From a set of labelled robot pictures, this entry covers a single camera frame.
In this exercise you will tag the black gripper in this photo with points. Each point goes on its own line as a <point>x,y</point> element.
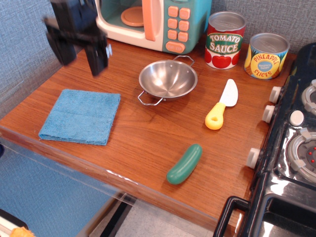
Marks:
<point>75,24</point>

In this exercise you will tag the blue cloth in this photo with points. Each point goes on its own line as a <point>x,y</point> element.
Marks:
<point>83,117</point>

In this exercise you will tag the small steel pot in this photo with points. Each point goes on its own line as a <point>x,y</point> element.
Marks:
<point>168,80</point>

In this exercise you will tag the green toy sausage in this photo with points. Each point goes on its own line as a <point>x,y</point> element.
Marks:
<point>185,166</point>

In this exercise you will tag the teal toy microwave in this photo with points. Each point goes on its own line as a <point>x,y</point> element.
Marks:
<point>172,26</point>

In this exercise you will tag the tomato sauce can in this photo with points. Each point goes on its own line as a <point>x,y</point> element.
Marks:
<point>224,39</point>

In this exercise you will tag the pineapple slices can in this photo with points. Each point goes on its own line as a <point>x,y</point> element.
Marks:
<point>266,55</point>

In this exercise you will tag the orange fuzzy object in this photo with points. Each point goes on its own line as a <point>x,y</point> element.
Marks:
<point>21,232</point>

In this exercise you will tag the white stove knob middle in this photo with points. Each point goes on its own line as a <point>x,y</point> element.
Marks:
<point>268,113</point>

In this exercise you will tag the white stove knob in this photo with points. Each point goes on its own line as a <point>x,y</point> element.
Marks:
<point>268,113</point>
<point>275,93</point>
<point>252,158</point>

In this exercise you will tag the white stove knob top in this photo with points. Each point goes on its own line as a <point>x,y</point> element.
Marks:
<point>275,93</point>

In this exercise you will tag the white stove knob bottom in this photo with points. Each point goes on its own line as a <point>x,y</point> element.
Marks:
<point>252,158</point>

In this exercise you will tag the black toy stove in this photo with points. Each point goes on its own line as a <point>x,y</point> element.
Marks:
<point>283,188</point>

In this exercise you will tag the yellow handled toy knife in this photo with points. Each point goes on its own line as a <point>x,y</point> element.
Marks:
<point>215,118</point>

